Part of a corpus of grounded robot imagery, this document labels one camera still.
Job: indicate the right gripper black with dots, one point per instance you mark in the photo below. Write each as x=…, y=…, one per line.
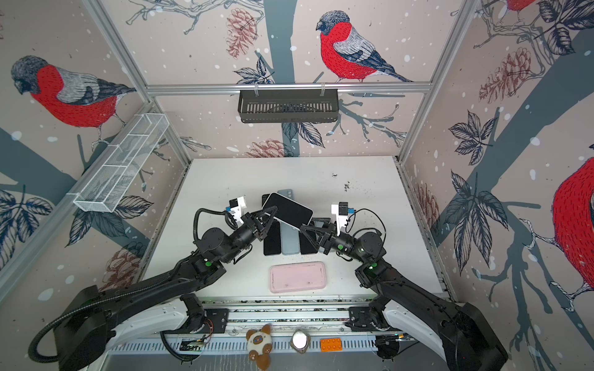
x=329, y=239

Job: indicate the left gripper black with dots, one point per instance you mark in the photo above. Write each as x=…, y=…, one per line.
x=250, y=222

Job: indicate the blue phone black screen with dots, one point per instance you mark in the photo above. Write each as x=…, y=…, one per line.
x=272, y=243

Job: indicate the light blue phone case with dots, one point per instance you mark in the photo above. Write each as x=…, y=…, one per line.
x=286, y=193
x=290, y=240
x=320, y=222

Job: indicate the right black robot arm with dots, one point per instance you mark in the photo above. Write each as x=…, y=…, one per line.
x=459, y=334

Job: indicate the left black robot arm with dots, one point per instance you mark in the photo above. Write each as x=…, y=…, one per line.
x=81, y=334

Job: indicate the pink phone case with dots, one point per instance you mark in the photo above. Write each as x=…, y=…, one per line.
x=299, y=277

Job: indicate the orange block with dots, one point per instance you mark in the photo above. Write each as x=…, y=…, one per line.
x=331, y=345

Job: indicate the brown white plush toy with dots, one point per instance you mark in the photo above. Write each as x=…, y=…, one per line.
x=259, y=346

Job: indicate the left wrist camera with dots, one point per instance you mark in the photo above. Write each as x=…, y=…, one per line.
x=235, y=210

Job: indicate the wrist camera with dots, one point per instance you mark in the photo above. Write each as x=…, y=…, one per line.
x=235, y=210
x=342, y=213

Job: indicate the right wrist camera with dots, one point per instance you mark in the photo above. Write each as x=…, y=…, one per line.
x=342, y=213

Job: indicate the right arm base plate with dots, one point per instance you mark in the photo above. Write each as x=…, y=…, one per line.
x=364, y=319

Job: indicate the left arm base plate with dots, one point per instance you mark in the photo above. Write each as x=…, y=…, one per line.
x=208, y=321

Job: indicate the black wire wall basket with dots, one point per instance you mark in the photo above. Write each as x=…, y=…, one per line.
x=288, y=106

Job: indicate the white wire wall basket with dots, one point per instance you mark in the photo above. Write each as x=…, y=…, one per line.
x=111, y=181

